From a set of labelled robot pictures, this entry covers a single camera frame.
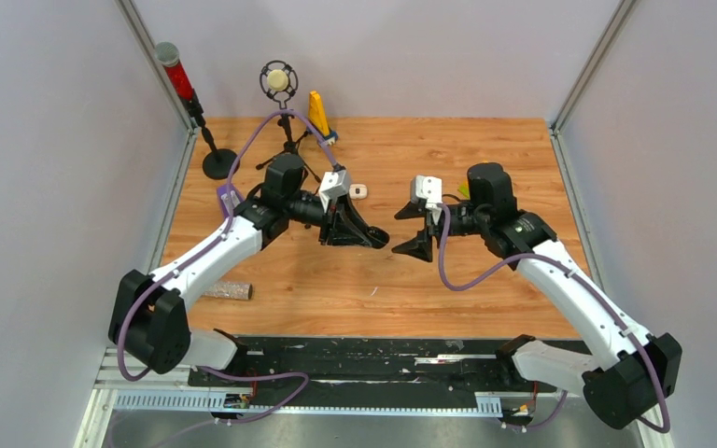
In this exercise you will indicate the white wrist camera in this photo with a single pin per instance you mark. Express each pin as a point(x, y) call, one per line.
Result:
point(333, 186)
point(426, 187)

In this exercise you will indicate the black earbud case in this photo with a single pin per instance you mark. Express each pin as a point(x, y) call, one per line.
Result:
point(377, 237)

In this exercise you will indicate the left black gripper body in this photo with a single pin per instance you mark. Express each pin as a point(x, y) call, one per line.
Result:
point(328, 222)

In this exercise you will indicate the glittery silver tube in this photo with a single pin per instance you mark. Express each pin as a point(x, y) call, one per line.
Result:
point(229, 290)

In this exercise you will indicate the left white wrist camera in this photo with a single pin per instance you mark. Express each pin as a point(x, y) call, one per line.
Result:
point(333, 186)

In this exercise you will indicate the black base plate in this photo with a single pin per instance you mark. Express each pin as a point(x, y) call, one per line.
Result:
point(385, 373)

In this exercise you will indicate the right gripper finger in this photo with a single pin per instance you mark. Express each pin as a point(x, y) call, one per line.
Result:
point(413, 209)
point(420, 247)

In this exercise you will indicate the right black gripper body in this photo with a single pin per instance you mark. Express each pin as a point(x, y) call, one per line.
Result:
point(434, 228)

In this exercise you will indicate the purple box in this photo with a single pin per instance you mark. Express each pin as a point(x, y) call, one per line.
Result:
point(228, 196)

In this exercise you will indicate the red microphone on stand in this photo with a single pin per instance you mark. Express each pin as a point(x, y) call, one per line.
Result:
point(218, 162)

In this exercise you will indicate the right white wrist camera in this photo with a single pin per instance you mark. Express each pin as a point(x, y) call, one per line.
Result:
point(426, 187)

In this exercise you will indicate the yellow blue toy block tower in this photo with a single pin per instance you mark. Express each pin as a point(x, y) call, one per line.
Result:
point(318, 117)

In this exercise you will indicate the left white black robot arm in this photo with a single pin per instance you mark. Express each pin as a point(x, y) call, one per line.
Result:
point(150, 316)

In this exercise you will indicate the white earbud charging case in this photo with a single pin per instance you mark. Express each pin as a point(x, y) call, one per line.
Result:
point(358, 191)

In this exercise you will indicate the yellow green toy block stack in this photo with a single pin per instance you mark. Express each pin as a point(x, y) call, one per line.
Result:
point(464, 190)

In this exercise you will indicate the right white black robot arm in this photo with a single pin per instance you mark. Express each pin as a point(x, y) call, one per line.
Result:
point(626, 370)

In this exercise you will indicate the cream microphone on tripod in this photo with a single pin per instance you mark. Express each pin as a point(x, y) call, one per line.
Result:
point(279, 82)

